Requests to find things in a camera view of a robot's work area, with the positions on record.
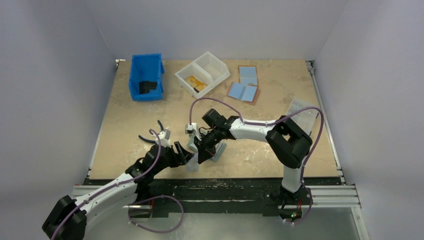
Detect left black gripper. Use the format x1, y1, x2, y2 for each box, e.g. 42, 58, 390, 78
152, 141, 193, 175

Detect credit card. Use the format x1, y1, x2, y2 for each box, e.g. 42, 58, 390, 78
186, 153, 200, 172

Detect green card holder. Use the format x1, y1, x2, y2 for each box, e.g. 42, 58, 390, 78
187, 137, 227, 162

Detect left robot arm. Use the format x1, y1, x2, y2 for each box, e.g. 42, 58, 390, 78
41, 141, 198, 240

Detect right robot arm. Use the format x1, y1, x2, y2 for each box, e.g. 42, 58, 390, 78
193, 108, 313, 204

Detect open blue brown wallet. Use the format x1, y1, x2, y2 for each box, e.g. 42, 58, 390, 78
226, 65, 260, 106

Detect white divided tray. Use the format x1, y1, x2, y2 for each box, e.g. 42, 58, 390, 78
174, 51, 231, 99

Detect black block in bin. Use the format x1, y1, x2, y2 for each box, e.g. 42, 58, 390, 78
138, 81, 158, 95

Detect blue plastic bin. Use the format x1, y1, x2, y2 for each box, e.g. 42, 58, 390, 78
128, 53, 165, 102

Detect clear plastic organizer box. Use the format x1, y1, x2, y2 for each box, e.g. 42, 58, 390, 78
286, 98, 319, 135

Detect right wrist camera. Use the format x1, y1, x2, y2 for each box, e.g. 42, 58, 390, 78
184, 122, 199, 136

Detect blue handled pliers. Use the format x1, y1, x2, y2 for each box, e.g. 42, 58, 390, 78
138, 120, 164, 144

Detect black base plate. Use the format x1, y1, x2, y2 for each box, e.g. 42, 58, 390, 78
82, 178, 322, 219

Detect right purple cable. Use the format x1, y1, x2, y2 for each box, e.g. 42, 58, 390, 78
188, 96, 325, 226

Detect aluminium rail frame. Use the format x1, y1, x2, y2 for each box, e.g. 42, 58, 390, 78
58, 180, 370, 240

